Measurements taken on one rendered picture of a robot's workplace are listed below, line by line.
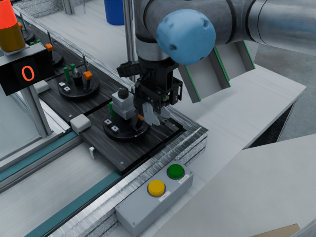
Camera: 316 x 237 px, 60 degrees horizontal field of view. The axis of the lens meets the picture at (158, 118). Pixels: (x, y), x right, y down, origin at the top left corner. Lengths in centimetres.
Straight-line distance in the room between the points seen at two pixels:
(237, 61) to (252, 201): 49
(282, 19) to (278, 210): 58
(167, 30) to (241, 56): 68
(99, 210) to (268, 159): 55
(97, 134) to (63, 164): 13
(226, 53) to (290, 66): 219
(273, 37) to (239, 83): 82
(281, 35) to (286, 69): 271
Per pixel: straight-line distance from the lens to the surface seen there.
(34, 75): 70
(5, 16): 64
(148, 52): 53
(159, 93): 58
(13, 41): 66
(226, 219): 80
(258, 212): 83
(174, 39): 39
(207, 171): 87
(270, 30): 41
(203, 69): 93
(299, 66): 322
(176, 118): 87
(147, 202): 68
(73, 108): 92
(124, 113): 75
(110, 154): 76
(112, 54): 139
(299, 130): 243
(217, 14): 44
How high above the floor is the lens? 155
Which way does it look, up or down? 44 degrees down
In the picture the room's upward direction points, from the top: straight up
